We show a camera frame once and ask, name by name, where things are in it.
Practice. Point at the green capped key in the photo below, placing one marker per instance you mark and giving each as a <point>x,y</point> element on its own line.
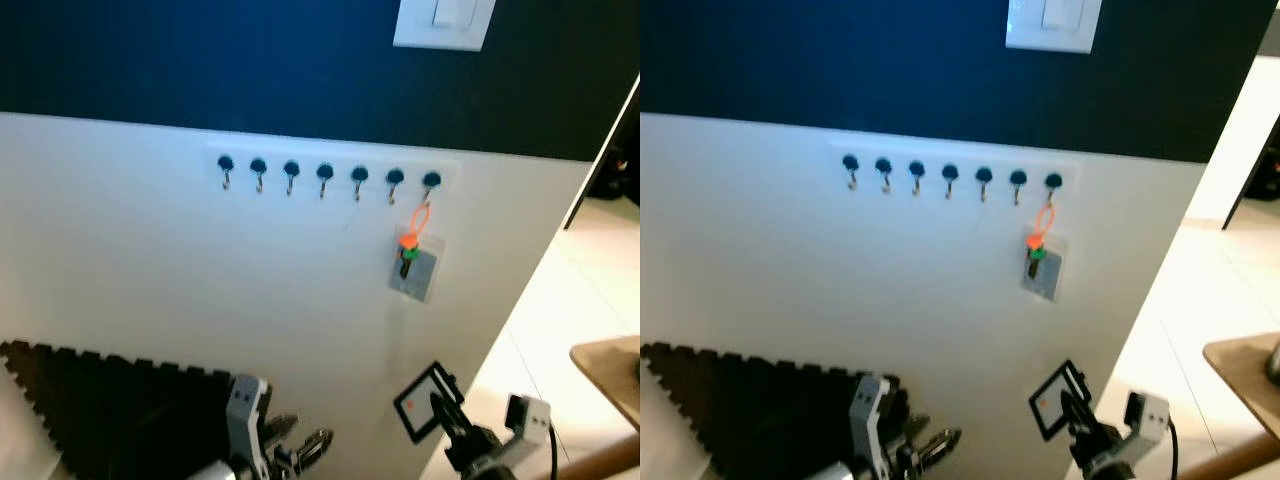
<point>1036,256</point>
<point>408,256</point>

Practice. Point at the dark green knob hook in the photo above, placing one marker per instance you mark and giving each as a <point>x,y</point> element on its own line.
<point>1054,181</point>
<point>395,177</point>
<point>291,168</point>
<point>226,163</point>
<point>850,162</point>
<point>984,175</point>
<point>950,172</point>
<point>359,174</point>
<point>325,171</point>
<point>917,168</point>
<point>1018,178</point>
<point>883,165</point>
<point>431,180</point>
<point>258,166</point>

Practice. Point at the black foam puzzle mat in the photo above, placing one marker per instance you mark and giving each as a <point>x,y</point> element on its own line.
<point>740,420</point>
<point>100,410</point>

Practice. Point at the light wooden table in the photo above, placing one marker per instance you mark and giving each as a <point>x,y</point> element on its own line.
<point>612,380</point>
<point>1240,385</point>

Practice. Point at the white light switch plate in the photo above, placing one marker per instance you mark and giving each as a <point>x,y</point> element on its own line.
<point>1055,25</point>
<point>445,22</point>

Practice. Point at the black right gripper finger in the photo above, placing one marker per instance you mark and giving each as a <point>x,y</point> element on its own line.
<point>450,418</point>
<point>1080,416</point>

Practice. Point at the clear card sleeve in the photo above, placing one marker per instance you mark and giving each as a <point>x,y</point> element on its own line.
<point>1052,275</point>
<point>425,275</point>

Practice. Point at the grey round object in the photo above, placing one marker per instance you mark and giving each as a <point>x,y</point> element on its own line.
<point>1273,362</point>

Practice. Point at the light wooden furniture edge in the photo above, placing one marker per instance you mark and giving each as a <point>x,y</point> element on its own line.
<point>610,458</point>
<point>1250,458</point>

